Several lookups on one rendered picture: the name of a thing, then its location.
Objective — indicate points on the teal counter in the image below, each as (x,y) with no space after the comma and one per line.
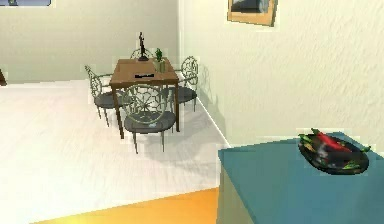
(293,190)

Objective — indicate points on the wooden framed picture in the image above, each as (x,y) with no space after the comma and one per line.
(252,11)

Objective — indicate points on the dark brown furniture edge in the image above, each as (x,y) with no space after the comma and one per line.
(2,78)

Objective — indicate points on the metal chair with grey seat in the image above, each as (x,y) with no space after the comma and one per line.
(103,98)
(137,53)
(148,121)
(187,91)

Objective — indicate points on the black bowl with peppers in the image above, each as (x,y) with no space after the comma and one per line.
(333,156)

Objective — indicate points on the black statuette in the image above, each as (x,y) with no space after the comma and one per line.
(142,50)

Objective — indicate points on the black remote control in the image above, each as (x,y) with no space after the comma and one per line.
(144,76)

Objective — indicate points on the blue framed window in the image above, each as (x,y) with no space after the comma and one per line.
(25,2)

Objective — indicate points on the green plant in glass vase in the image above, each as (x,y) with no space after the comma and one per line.
(159,61)

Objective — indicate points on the brown wooden dining table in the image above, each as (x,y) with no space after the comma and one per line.
(133,71)

